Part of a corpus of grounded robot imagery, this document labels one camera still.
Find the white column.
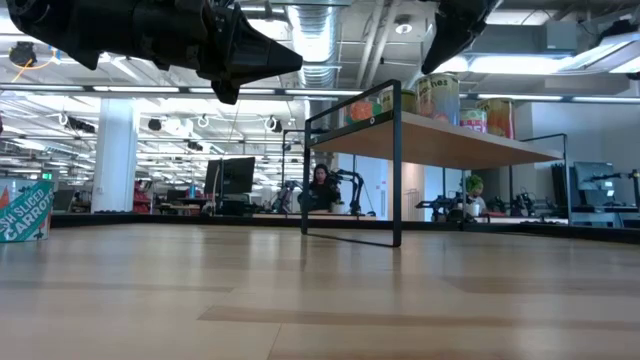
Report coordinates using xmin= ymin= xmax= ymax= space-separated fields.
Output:
xmin=91 ymin=97 xmax=140 ymax=214

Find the grey computer monitor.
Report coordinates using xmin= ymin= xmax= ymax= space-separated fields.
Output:
xmin=573 ymin=161 xmax=616 ymax=206

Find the peaches can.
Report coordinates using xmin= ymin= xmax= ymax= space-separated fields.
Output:
xmin=414 ymin=73 xmax=461 ymax=126

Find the black ceiling device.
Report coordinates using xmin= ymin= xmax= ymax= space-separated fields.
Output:
xmin=8 ymin=40 xmax=39 ymax=67

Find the corn can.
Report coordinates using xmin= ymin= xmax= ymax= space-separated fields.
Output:
xmin=475 ymin=97 xmax=516 ymax=140

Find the wooden shelf with black frame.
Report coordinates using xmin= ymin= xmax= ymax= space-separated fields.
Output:
xmin=282 ymin=79 xmax=571 ymax=249

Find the orange slice print can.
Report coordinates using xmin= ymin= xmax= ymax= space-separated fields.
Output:
xmin=343 ymin=97 xmax=384 ymax=126

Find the yellow green labelled can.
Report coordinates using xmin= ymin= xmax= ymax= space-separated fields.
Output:
xmin=378 ymin=88 xmax=419 ymax=115

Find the teal sliced carrots can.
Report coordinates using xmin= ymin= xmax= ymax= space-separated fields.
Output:
xmin=0 ymin=177 xmax=55 ymax=245

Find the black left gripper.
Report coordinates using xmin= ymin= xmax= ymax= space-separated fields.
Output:
xmin=132 ymin=0 xmax=304 ymax=105

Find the black computer monitor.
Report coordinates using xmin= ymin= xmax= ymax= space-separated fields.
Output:
xmin=203 ymin=156 xmax=257 ymax=215

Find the black table edge rail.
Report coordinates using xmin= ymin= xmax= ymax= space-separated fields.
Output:
xmin=49 ymin=212 xmax=640 ymax=246

